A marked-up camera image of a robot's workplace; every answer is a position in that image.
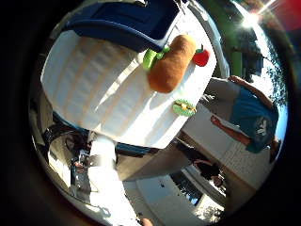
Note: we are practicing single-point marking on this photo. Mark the blue plastic container bin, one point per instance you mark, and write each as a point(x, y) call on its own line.
point(125, 19)

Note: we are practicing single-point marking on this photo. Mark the green plush kiwi slice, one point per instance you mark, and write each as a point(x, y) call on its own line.
point(183, 108)

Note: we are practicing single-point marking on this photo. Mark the dark window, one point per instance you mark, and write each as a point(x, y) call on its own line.
point(188, 188)

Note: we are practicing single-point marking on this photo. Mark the brown and green plush toy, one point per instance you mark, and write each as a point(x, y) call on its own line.
point(171, 66)

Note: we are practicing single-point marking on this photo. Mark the red plush apple toy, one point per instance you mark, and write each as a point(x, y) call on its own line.
point(200, 58)

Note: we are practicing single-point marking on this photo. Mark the person in blue shirt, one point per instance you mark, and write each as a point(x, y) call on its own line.
point(254, 116)

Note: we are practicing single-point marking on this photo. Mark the person in dark clothes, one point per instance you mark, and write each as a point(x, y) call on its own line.
point(207, 169)

